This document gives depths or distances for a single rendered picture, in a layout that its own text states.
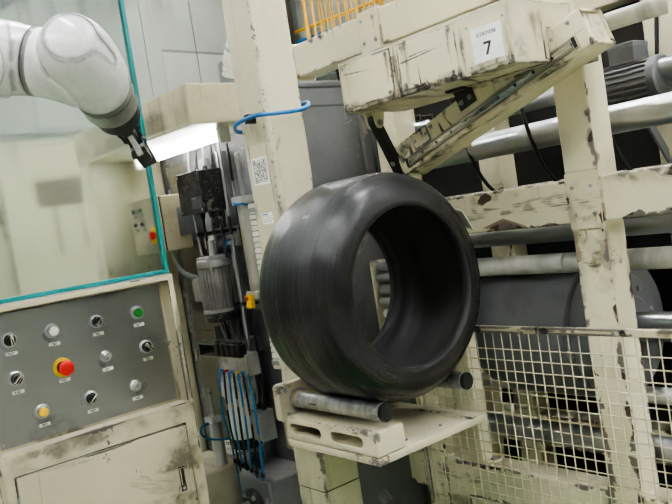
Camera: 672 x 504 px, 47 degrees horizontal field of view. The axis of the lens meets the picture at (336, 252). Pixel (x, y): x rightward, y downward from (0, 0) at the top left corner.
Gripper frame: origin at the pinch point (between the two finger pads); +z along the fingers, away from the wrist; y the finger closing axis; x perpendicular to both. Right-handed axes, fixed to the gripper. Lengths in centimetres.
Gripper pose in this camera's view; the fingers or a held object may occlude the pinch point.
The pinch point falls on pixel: (144, 155)
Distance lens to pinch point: 150.4
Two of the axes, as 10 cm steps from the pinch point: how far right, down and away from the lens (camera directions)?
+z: 0.2, 2.7, 9.6
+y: -4.9, -8.4, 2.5
